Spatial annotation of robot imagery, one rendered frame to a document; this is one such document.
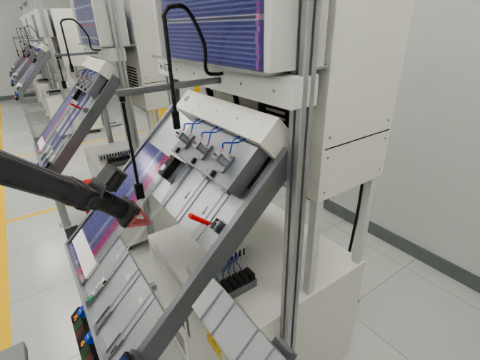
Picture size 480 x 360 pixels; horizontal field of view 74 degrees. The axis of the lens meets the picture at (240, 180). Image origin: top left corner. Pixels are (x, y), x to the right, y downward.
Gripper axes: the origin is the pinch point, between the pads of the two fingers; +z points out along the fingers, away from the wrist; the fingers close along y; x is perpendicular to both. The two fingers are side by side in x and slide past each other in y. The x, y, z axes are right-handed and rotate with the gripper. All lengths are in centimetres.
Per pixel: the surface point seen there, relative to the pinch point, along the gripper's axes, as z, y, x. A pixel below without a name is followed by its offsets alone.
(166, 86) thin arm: -23.0, -6.4, -35.1
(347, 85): 5, -32, -63
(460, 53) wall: 94, -6, -151
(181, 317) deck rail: 3.6, -31.8, 9.7
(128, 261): 0.8, -2.9, 12.8
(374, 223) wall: 181, 21, -65
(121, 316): 0.4, -16.1, 22.6
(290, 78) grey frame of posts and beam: -14, -35, -49
